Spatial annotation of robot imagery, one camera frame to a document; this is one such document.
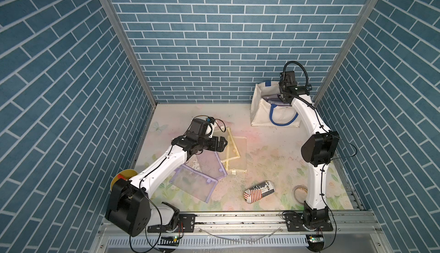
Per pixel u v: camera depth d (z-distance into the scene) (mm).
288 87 722
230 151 963
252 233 720
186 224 736
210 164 934
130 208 399
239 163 926
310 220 656
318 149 575
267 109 954
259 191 799
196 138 629
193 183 857
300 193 826
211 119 741
